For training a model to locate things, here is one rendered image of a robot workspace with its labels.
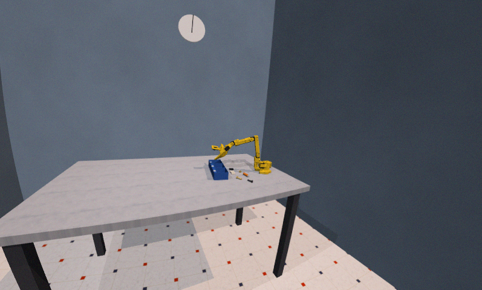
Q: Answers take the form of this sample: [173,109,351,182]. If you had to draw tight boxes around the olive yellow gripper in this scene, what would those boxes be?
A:
[212,144,227,160]

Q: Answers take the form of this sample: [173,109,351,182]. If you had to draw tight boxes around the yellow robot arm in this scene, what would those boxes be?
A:
[224,135,271,174]

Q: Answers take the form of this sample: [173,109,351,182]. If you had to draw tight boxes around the blue rack of bins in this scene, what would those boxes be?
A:
[209,159,229,180]

